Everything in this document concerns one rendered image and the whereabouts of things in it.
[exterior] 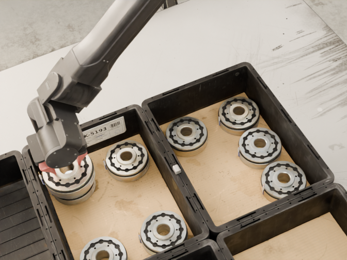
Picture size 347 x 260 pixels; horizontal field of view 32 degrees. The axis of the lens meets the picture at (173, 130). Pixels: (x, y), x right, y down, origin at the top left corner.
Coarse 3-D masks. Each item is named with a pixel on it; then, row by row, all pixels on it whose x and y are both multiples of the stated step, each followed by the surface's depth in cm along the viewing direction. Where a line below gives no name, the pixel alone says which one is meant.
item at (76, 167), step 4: (76, 164) 121; (76, 168) 120; (56, 172) 120; (60, 172) 120; (72, 172) 120; (76, 172) 120; (60, 176) 119; (64, 176) 119; (68, 176) 119; (72, 176) 120
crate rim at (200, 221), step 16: (112, 112) 144; (144, 112) 143; (160, 144) 137; (32, 176) 134; (176, 176) 132; (48, 208) 129; (192, 208) 128; (48, 224) 126; (192, 240) 122; (64, 256) 123; (160, 256) 120
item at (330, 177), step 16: (240, 64) 151; (208, 80) 148; (256, 80) 147; (160, 96) 146; (272, 96) 144; (160, 128) 140; (304, 144) 135; (320, 160) 132; (192, 192) 129; (304, 192) 127; (272, 208) 125; (208, 224) 124; (224, 224) 124
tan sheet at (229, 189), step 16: (208, 112) 155; (208, 128) 152; (208, 144) 149; (224, 144) 148; (192, 160) 146; (208, 160) 146; (224, 160) 145; (240, 160) 145; (288, 160) 144; (192, 176) 143; (208, 176) 143; (224, 176) 143; (240, 176) 142; (256, 176) 142; (208, 192) 140; (224, 192) 140; (240, 192) 140; (256, 192) 140; (208, 208) 138; (224, 208) 137; (240, 208) 137; (256, 208) 137
